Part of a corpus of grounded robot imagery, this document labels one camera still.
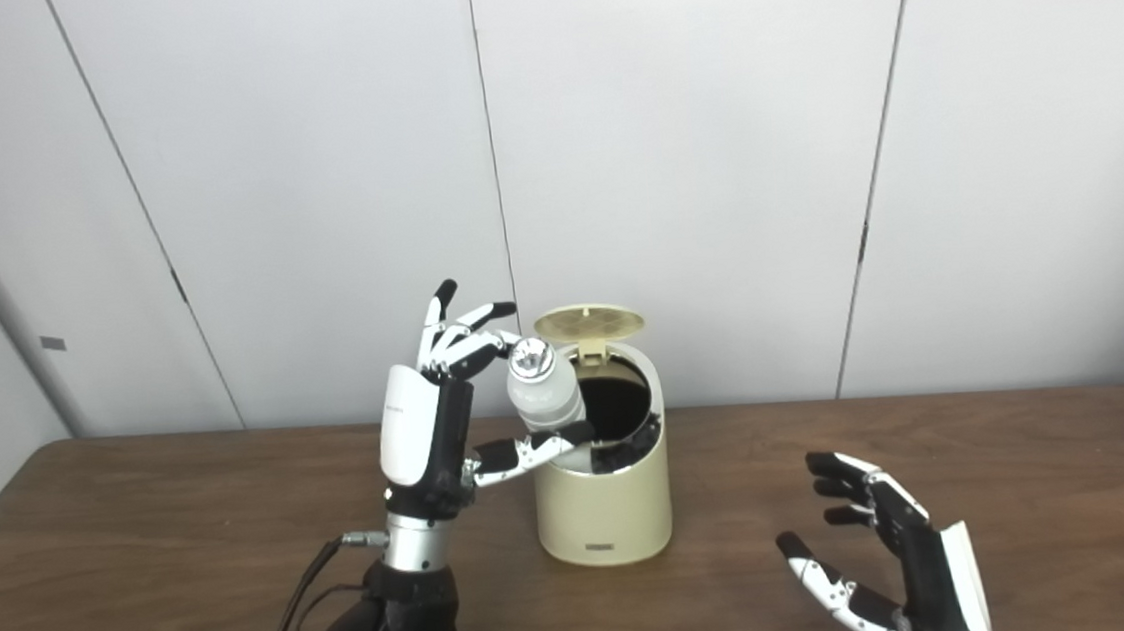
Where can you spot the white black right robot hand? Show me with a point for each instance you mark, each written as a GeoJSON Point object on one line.
{"type": "Point", "coordinates": [929, 577]}

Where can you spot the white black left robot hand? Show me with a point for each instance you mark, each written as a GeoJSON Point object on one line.
{"type": "Point", "coordinates": [410, 428]}

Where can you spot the small white plastic bottle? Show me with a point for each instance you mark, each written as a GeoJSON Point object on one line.
{"type": "Point", "coordinates": [548, 392]}

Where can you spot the round cream bin lid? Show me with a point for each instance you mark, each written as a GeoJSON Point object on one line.
{"type": "Point", "coordinates": [588, 321]}

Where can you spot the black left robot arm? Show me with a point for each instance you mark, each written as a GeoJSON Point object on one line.
{"type": "Point", "coordinates": [405, 619]}

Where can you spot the cream lidded trash bin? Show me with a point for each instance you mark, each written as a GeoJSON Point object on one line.
{"type": "Point", "coordinates": [603, 513]}

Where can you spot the black wall panel clip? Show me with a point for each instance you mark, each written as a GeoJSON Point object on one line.
{"type": "Point", "coordinates": [179, 286]}
{"type": "Point", "coordinates": [862, 243]}

